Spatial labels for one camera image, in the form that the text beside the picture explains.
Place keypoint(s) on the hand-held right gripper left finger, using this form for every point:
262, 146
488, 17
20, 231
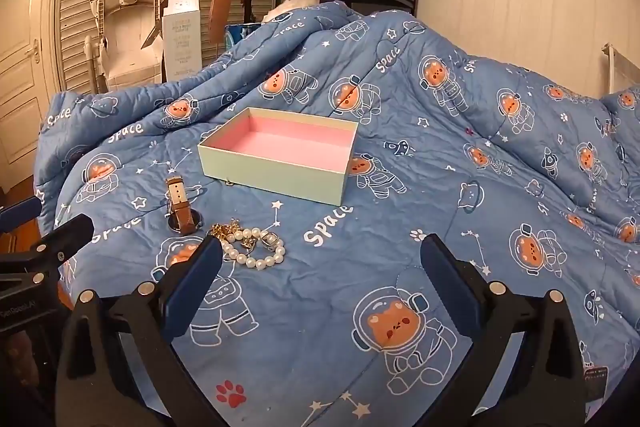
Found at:
195, 279

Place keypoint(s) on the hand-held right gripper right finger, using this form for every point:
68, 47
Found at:
450, 282

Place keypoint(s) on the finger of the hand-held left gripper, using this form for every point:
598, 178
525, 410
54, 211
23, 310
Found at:
20, 213
65, 237

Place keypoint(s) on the light green box pink inside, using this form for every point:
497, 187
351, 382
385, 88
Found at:
280, 177

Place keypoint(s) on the blue astronaut bear printed blanket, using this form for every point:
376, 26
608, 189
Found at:
350, 257

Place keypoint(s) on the white panel door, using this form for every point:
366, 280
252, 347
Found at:
20, 72

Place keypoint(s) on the white plastic high chair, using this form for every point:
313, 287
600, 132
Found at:
127, 12

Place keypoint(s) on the tall white carton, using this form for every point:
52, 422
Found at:
181, 37

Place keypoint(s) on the white fluffy cushion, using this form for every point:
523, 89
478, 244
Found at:
292, 7

